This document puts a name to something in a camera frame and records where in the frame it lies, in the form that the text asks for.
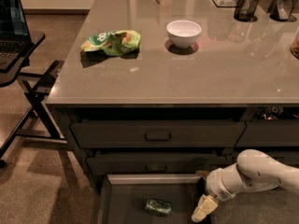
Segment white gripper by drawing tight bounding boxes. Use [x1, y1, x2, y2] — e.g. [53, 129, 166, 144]
[192, 168, 237, 223]

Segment green soda can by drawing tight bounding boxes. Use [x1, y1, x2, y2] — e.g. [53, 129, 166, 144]
[145, 199, 172, 217]

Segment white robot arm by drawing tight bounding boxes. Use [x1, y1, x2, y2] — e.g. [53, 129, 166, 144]
[192, 149, 299, 223]

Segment dark middle right drawer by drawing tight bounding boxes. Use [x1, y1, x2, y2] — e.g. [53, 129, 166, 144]
[232, 150, 299, 166]

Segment dark drawer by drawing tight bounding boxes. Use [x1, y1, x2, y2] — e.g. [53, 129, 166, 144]
[86, 152, 232, 175]
[232, 150, 299, 166]
[235, 119, 299, 147]
[70, 120, 245, 148]

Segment dark middle left drawer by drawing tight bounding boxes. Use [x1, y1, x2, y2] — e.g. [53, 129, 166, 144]
[86, 152, 232, 175]

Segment dark top left drawer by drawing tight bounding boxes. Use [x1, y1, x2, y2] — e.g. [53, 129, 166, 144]
[70, 120, 245, 148]

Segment dark top right drawer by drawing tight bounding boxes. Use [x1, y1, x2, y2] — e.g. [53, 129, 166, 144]
[235, 119, 299, 147]

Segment open bottom left drawer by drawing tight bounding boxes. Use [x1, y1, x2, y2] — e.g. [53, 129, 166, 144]
[97, 174, 212, 224]

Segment snack packets in drawer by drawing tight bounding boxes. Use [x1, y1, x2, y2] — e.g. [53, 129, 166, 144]
[254, 106, 299, 120]

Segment white ceramic bowl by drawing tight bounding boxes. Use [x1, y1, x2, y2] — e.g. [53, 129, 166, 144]
[166, 20, 202, 49]

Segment glass jar with snacks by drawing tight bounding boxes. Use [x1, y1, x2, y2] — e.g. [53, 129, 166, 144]
[291, 33, 299, 59]

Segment green crumpled chip bag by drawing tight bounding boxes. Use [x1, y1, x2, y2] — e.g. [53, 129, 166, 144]
[80, 30, 141, 57]

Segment black laptop stand table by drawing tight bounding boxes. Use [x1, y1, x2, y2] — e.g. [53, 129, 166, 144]
[0, 31, 64, 168]

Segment black mesh pen cup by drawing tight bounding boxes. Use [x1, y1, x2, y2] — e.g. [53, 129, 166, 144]
[234, 0, 260, 21]

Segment black laptop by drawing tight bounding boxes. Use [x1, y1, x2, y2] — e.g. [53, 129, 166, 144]
[0, 0, 33, 73]

